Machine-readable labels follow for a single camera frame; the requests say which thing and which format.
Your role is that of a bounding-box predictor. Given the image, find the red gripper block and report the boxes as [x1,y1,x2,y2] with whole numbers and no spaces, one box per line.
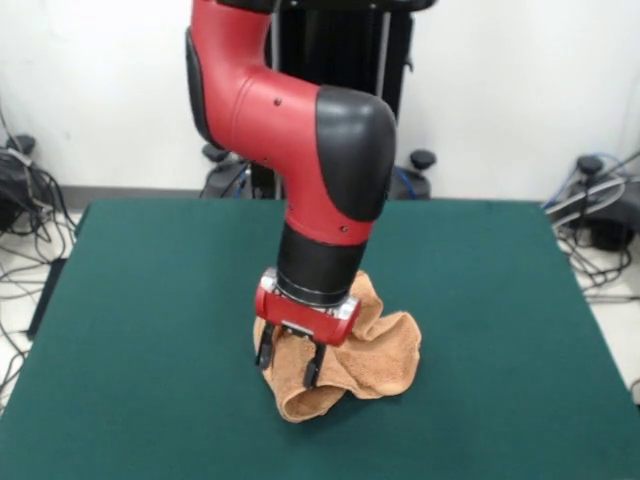
[254,284,362,389]

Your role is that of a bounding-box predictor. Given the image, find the tan terry towel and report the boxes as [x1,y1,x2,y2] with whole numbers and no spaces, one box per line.
[253,269,424,425]

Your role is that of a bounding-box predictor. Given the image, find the dark green tablecloth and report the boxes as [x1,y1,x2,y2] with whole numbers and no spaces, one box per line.
[0,198,640,480]

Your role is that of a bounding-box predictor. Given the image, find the black caster base leg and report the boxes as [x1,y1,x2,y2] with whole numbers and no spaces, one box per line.
[0,133,37,234]
[549,154,640,251]

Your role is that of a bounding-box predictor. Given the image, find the black pedestal base leg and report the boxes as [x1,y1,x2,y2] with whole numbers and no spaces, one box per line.
[393,148,438,200]
[199,141,251,200]

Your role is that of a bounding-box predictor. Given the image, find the blue cable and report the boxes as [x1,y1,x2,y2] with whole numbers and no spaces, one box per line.
[393,167,419,197]

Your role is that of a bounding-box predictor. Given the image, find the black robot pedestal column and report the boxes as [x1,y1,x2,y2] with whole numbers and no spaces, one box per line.
[248,0,417,201]

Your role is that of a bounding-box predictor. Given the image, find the tangle of black cables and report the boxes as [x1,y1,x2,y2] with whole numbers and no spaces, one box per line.
[542,149,640,306]
[0,99,81,416]

